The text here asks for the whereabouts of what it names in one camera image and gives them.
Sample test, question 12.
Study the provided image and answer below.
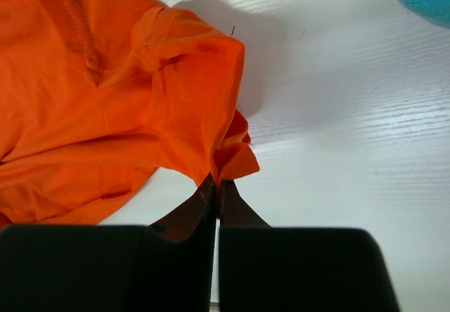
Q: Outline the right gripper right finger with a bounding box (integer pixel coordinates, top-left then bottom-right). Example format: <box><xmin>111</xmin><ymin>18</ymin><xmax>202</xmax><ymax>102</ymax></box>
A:
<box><xmin>219</xmin><ymin>181</ymin><xmax>400</xmax><ymax>311</ymax></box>

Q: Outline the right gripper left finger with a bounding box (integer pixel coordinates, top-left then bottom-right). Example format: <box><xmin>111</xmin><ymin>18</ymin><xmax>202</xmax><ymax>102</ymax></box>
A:
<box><xmin>1</xmin><ymin>176</ymin><xmax>216</xmax><ymax>311</ymax></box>

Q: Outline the orange t shirt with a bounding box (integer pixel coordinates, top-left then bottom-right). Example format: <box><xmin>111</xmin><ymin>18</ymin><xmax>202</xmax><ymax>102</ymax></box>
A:
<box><xmin>1</xmin><ymin>0</ymin><xmax>259</xmax><ymax>226</ymax></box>

